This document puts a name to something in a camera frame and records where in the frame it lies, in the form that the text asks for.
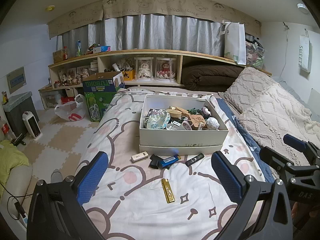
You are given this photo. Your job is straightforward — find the grey bed sheet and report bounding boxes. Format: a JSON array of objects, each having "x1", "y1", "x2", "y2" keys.
[{"x1": 272, "y1": 76, "x2": 320, "y2": 117}]

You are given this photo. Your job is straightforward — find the open green beer carton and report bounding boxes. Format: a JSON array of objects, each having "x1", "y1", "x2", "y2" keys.
[{"x1": 82, "y1": 71, "x2": 125, "y2": 93}]

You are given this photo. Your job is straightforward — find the yellow-green cloth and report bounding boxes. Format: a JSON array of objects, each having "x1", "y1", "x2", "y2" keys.
[{"x1": 0, "y1": 139, "x2": 30, "y2": 197}]

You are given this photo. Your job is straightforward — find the clear storage box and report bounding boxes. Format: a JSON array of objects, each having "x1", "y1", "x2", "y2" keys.
[{"x1": 245, "y1": 34, "x2": 265, "y2": 70}]

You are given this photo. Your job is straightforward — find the chunky black lighter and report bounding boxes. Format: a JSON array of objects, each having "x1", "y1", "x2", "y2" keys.
[{"x1": 149, "y1": 154, "x2": 161, "y2": 169}]

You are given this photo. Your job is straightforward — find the white shoe box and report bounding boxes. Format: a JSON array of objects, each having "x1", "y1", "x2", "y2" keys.
[{"x1": 139, "y1": 94, "x2": 229, "y2": 147}]

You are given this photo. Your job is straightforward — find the brown paper valance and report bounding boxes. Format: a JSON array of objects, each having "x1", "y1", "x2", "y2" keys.
[
  {"x1": 47, "y1": 4, "x2": 105, "y2": 40},
  {"x1": 102, "y1": 0, "x2": 262, "y2": 35}
]

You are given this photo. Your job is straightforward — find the brown duvet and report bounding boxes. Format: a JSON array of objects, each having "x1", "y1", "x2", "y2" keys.
[{"x1": 180, "y1": 64, "x2": 247, "y2": 93}]

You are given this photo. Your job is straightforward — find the white plastic bag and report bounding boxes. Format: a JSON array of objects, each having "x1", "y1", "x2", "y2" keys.
[{"x1": 54, "y1": 94, "x2": 87, "y2": 122}]

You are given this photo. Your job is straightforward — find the hanging white paper bag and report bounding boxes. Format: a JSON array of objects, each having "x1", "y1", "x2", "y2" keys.
[{"x1": 299, "y1": 33, "x2": 312, "y2": 73}]

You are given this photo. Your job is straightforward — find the grey slipper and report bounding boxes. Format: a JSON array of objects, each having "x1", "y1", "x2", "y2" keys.
[{"x1": 50, "y1": 169, "x2": 63, "y2": 184}]

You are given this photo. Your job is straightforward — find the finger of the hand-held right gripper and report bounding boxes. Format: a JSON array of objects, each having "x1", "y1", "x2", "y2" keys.
[
  {"x1": 259, "y1": 146, "x2": 297, "y2": 179},
  {"x1": 283, "y1": 134, "x2": 320, "y2": 159}
]

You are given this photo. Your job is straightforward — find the doll in clear case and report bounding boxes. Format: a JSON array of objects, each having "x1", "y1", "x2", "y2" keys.
[
  {"x1": 155, "y1": 56, "x2": 177, "y2": 82},
  {"x1": 133, "y1": 56, "x2": 154, "y2": 82}
]

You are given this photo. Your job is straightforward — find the floral face mask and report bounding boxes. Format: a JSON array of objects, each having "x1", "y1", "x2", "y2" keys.
[{"x1": 146, "y1": 110, "x2": 171, "y2": 130}]

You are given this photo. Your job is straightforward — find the blue tissue box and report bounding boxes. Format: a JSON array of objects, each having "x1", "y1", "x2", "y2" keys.
[{"x1": 93, "y1": 45, "x2": 111, "y2": 54}]

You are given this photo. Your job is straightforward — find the green beer can pack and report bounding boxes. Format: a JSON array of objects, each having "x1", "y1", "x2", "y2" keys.
[{"x1": 84, "y1": 92, "x2": 117, "y2": 123}]

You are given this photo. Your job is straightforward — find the white tote bag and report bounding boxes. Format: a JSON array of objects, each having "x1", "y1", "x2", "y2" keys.
[{"x1": 221, "y1": 21, "x2": 247, "y2": 66}]

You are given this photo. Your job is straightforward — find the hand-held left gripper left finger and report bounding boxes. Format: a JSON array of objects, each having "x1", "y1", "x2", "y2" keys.
[{"x1": 27, "y1": 151, "x2": 109, "y2": 240}]

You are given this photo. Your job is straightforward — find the slim black lighter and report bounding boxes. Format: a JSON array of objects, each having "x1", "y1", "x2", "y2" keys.
[{"x1": 185, "y1": 153, "x2": 205, "y2": 167}]

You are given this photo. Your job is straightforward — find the green clips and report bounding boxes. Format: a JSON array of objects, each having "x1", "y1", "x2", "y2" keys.
[{"x1": 186, "y1": 108, "x2": 202, "y2": 118}]

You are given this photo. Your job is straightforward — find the yellow crate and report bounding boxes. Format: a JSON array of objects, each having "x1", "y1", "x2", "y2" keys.
[{"x1": 122, "y1": 69, "x2": 136, "y2": 81}]

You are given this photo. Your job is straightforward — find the white power strip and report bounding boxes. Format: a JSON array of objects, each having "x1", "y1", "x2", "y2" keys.
[{"x1": 14, "y1": 201, "x2": 28, "y2": 228}]

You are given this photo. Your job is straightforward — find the cream knit blanket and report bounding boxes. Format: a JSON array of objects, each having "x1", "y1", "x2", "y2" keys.
[{"x1": 222, "y1": 66, "x2": 320, "y2": 172}]

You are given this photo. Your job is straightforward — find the foil ball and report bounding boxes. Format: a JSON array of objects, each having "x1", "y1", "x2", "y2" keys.
[{"x1": 206, "y1": 117, "x2": 220, "y2": 130}]

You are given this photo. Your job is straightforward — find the wooden shelf unit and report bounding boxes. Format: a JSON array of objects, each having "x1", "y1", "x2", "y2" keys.
[{"x1": 38, "y1": 49, "x2": 272, "y2": 110}]

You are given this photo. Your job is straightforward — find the white space heater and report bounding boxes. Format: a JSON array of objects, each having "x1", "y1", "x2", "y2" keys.
[{"x1": 22, "y1": 111, "x2": 42, "y2": 139}]

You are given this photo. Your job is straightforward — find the gold lighter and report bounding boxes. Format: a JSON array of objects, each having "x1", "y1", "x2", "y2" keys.
[{"x1": 161, "y1": 178, "x2": 175, "y2": 203}]

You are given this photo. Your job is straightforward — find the beige cushion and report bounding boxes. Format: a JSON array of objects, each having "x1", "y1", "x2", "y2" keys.
[{"x1": 0, "y1": 164, "x2": 33, "y2": 232}]

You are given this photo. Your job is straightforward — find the grey curtain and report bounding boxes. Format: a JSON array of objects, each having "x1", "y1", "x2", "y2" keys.
[{"x1": 56, "y1": 14, "x2": 225, "y2": 58}]

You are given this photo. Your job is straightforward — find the small cardboard box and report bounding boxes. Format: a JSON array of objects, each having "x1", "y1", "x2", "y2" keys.
[{"x1": 52, "y1": 49, "x2": 66, "y2": 64}]

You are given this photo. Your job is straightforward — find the beige lighter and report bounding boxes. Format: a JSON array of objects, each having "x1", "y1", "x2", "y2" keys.
[{"x1": 131, "y1": 152, "x2": 148, "y2": 163}]

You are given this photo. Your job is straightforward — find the blue lighter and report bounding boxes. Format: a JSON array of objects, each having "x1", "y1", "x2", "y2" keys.
[{"x1": 159, "y1": 154, "x2": 180, "y2": 168}]

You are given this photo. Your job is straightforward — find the black phone stand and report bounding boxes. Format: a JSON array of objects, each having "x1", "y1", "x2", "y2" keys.
[{"x1": 12, "y1": 133, "x2": 27, "y2": 147}]

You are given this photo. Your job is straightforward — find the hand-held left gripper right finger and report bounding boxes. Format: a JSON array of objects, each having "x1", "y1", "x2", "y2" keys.
[{"x1": 211, "y1": 151, "x2": 293, "y2": 240}]

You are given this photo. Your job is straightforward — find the cola bottle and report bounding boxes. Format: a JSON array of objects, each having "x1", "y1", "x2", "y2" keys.
[{"x1": 0, "y1": 116, "x2": 12, "y2": 141}]

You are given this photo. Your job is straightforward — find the clear plastic drawer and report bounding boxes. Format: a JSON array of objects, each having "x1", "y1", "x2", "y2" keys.
[{"x1": 41, "y1": 91, "x2": 62, "y2": 109}]

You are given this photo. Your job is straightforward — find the foam puzzle floor mat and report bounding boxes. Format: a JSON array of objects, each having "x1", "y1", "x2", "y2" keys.
[{"x1": 24, "y1": 108, "x2": 101, "y2": 188}]

